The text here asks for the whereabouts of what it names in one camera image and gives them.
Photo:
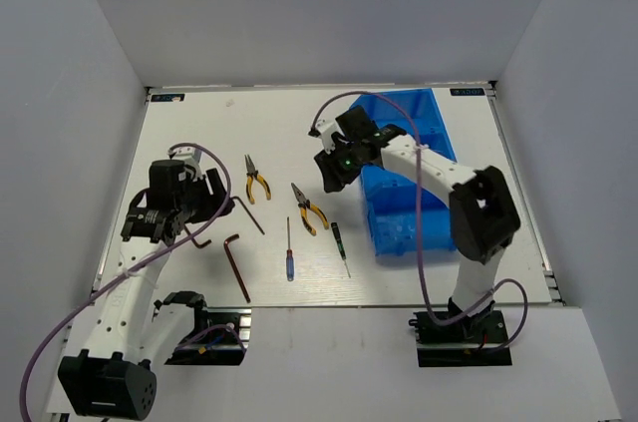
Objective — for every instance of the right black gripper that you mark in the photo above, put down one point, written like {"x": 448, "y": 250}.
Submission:
{"x": 334, "y": 178}

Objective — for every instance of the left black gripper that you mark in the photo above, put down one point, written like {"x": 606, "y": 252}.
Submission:
{"x": 210, "y": 201}

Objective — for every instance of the yellow needle-nose pliers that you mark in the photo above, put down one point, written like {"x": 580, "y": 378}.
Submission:
{"x": 305, "y": 207}
{"x": 253, "y": 176}

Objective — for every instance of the black green precision screwdriver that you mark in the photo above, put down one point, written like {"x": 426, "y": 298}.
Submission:
{"x": 340, "y": 246}

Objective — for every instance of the blue handled screwdriver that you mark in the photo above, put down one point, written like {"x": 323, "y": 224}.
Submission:
{"x": 289, "y": 254}

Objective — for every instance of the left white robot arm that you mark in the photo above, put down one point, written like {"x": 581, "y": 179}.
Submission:
{"x": 112, "y": 375}

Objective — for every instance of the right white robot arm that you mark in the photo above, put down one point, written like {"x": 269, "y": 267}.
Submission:
{"x": 483, "y": 216}

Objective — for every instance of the thin dark hex key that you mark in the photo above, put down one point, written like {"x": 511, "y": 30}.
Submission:
{"x": 240, "y": 201}

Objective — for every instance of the large red hex key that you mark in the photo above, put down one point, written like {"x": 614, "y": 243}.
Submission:
{"x": 233, "y": 264}

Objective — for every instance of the left red hex key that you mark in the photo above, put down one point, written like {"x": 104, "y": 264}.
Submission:
{"x": 196, "y": 235}

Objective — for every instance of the blue plastic compartment bin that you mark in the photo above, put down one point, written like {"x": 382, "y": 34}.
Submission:
{"x": 390, "y": 200}

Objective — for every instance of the left table corner label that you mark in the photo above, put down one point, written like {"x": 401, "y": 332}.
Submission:
{"x": 167, "y": 97}

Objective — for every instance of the table corner label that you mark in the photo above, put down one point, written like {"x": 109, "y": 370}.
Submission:
{"x": 167, "y": 97}
{"x": 467, "y": 92}

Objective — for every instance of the right table corner label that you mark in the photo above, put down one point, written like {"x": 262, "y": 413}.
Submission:
{"x": 467, "y": 92}

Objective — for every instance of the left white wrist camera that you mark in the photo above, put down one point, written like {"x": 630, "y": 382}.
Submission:
{"x": 191, "y": 156}

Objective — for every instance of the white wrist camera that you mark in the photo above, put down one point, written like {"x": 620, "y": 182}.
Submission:
{"x": 327, "y": 131}
{"x": 191, "y": 156}

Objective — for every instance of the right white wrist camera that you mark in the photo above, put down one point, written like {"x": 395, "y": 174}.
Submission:
{"x": 327, "y": 131}

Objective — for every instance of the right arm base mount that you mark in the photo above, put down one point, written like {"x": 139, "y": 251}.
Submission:
{"x": 455, "y": 346}

